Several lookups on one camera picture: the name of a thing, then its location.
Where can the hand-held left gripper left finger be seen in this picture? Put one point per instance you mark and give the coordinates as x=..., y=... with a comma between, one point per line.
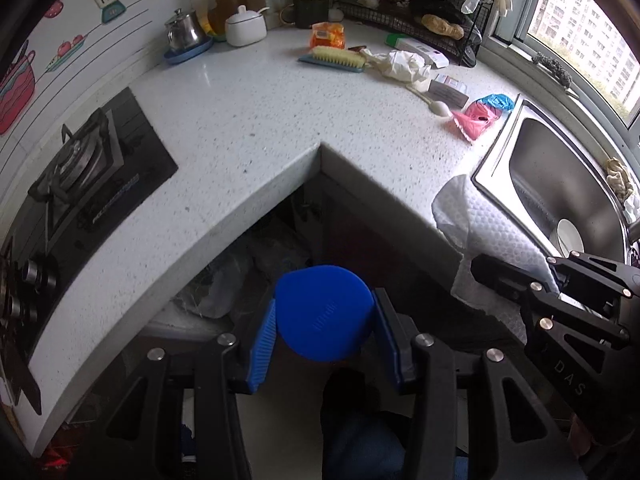
x=260, y=345

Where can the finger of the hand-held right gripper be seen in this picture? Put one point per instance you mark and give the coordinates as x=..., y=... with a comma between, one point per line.
x=595, y=277
x=505, y=272

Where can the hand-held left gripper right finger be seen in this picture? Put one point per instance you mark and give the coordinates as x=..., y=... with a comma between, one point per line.
x=387, y=340

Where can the blue round lid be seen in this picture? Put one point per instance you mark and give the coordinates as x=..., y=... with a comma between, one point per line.
x=325, y=310

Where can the pink and blue plastic bag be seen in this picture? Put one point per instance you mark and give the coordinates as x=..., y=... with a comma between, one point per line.
x=477, y=117

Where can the green and white carton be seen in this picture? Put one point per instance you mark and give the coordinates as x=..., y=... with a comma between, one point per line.
x=417, y=49

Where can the white cup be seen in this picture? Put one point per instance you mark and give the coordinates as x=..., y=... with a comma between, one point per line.
x=567, y=237

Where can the white paper towel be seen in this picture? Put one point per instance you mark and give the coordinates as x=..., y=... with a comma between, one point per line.
x=480, y=225

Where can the clear plastic bag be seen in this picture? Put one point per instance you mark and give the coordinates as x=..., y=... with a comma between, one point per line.
x=220, y=285

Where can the person's leg in jeans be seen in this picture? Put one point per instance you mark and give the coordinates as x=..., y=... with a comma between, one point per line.
x=360, y=435

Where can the crumpled beige rag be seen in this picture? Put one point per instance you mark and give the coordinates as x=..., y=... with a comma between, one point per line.
x=619, y=177

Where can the steel sink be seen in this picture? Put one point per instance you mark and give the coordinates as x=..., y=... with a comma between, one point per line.
x=550, y=175

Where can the white plastic spoon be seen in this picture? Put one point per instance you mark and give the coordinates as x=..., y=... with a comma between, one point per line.
x=440, y=108

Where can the white and pink pouch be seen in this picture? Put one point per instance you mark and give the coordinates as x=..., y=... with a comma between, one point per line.
x=448, y=90

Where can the dark scouring pad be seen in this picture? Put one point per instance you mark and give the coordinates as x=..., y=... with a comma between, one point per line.
x=555, y=67

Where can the black gas stove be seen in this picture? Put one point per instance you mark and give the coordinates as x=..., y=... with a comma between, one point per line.
x=100, y=195

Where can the black round disc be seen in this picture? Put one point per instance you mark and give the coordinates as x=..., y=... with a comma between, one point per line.
x=469, y=55

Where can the crumpled white bag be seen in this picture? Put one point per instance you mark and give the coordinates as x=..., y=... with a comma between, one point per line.
x=402, y=67

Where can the window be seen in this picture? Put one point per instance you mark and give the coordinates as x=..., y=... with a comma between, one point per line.
x=580, y=15

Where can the blue scrub brush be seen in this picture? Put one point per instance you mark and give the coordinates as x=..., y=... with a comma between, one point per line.
x=332, y=57

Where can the orange packet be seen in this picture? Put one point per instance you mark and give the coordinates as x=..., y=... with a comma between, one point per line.
x=327, y=36

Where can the blue saucer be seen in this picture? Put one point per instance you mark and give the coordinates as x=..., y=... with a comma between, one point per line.
x=201, y=52

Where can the white lidded sugar bowl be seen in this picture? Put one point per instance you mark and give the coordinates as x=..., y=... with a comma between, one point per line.
x=246, y=27

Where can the steel teapot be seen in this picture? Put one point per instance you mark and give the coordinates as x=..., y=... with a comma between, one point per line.
x=185, y=32

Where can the dark utensil mug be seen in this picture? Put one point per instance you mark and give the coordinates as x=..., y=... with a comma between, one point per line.
x=310, y=12

